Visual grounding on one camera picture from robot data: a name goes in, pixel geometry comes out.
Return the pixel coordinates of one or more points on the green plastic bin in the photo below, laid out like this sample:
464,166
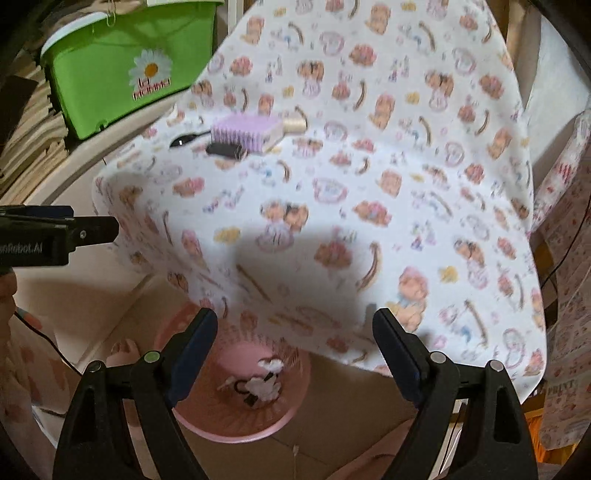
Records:
124,69

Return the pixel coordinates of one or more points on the person's left hand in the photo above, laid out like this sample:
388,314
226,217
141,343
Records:
7,300

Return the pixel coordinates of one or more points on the beige thread spool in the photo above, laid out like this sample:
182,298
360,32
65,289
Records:
295,124

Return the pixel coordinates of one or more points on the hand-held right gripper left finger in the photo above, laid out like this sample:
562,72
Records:
191,364

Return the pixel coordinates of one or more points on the wooden door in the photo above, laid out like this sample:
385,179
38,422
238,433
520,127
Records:
519,23

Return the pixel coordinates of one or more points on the pink plastic basket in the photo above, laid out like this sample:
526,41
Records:
231,429

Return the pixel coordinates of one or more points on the clear reddish wrapper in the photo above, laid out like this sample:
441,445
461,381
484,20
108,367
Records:
227,384

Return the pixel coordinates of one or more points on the large white tissue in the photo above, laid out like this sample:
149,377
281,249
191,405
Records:
263,387

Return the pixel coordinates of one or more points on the small white tissue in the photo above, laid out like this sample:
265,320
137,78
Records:
272,364

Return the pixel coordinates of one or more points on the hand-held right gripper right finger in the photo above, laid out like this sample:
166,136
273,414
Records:
401,364

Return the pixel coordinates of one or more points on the bear print cloth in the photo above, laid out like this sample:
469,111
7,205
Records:
369,161

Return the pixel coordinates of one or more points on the hanging pink printed cloth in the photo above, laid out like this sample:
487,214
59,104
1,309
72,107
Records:
568,323

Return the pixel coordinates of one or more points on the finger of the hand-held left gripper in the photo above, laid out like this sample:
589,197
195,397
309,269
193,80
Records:
94,229

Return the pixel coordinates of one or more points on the black cylinder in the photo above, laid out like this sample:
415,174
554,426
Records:
224,150

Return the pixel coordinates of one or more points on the black spoon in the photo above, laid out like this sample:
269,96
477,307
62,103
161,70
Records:
178,142

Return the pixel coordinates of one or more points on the purple checkered box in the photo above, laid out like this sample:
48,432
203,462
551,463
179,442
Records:
244,131

